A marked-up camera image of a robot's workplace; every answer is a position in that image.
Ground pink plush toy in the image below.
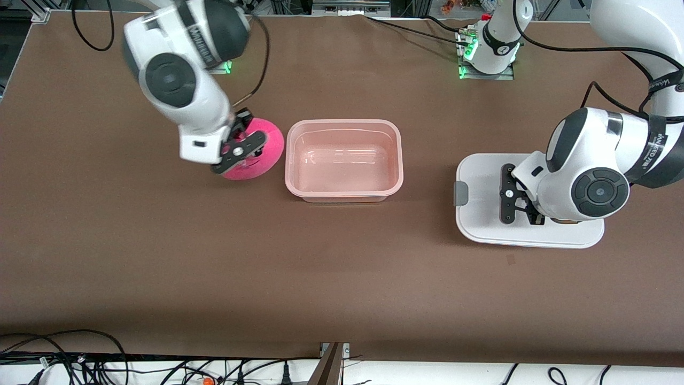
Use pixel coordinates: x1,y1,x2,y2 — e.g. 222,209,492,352
221,118,285,181

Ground white container lid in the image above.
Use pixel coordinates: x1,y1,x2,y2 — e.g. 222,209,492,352
454,153,605,249

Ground translucent pink plastic box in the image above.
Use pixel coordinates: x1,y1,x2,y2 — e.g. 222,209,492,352
284,119,405,203

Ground brown table cover sheet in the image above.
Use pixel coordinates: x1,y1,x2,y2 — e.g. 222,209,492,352
0,11,684,367

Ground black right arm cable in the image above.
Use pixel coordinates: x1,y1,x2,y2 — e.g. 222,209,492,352
71,0,271,109

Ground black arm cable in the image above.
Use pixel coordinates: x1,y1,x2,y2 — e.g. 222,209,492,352
71,0,271,109
512,0,684,117

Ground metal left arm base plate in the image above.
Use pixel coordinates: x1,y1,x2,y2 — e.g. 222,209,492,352
456,27,515,81

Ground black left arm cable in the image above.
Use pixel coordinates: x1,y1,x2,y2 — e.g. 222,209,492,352
512,0,684,117

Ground aluminium profile rail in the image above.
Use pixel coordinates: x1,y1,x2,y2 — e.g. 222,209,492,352
313,0,392,17

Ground short black table cable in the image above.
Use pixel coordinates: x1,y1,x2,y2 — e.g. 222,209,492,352
425,15,471,34

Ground long black table cable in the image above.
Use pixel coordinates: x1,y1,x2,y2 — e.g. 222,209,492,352
366,16,472,48

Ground aluminium frame corner bracket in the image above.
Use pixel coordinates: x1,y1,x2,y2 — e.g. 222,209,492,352
29,0,52,23

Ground large looping black cable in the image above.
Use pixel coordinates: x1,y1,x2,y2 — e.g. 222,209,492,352
0,328,130,385

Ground aluminium frame post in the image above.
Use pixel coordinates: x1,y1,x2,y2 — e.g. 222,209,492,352
307,342,351,385

